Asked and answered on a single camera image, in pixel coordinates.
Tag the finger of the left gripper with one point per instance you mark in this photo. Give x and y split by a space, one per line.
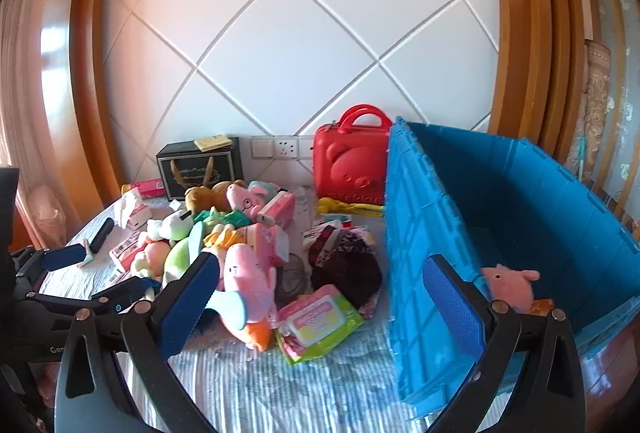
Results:
52 260

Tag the yellow toy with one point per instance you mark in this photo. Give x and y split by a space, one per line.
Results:
328 205

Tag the brown plush dog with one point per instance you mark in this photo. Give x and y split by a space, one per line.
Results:
201 198

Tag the black gift bag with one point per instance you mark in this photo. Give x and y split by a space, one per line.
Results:
183 165

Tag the white wall socket panel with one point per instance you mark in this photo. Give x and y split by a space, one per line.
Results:
283 147

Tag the pink tissue pack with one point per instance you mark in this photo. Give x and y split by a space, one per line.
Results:
279 211

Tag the pink green wet wipes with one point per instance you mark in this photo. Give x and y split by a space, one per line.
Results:
310 327

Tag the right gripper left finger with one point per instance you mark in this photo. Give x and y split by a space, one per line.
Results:
181 304

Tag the red bear suitcase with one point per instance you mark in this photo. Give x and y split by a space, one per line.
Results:
349 157

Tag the small pink pig plush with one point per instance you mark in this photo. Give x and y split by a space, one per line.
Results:
511 286

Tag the black cylinder roll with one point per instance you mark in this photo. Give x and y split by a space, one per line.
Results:
98 240

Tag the crumpled white paper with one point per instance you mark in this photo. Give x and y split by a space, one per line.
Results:
130 211

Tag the yellow pink tube can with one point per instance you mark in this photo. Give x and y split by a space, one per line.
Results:
148 188

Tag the rolled patterned carpet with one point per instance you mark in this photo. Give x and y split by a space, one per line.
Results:
589 129

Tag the blue plastic storage crate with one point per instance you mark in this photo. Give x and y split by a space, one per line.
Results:
483 200

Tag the dark red cloth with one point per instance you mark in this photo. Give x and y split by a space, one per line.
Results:
340 257

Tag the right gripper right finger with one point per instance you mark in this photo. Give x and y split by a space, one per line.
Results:
456 300

